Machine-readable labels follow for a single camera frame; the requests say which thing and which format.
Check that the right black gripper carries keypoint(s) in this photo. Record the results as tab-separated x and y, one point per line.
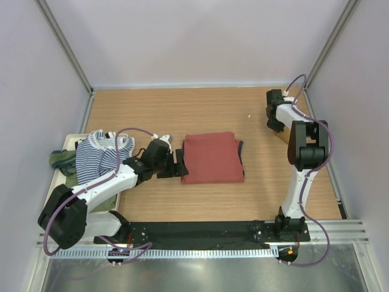
276	128

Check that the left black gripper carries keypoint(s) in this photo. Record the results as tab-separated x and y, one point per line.
170	172

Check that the tan brown tank top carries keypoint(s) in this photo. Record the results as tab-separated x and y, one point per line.
283	135

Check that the red graphic tank top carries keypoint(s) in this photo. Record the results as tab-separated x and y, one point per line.
212	158

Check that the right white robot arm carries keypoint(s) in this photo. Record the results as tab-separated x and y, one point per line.
307	150

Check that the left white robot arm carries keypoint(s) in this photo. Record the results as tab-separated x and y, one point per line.
68	215

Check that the olive green tank top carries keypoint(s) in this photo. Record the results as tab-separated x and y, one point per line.
65	162

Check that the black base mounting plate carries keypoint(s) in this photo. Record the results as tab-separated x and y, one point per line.
213	236

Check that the blue white striped top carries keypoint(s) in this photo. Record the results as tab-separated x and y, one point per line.
98	154

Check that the white plastic tray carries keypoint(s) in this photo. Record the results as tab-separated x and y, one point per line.
71	143

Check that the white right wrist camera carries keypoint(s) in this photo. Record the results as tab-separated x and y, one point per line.
287	95

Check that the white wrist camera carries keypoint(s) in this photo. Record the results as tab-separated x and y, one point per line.
166	138
287	95

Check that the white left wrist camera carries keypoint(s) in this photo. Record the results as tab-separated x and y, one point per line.
166	138

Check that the slotted grey cable duct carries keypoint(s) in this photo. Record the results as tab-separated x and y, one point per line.
108	252

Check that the aluminium front rail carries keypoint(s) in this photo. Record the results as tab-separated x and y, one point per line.
339	231

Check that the right aluminium frame post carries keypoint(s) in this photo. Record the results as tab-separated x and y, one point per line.
333	37

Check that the aluminium frame post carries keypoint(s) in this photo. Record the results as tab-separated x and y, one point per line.
333	37
64	44

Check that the left aluminium frame post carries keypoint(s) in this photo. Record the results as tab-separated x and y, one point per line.
64	44

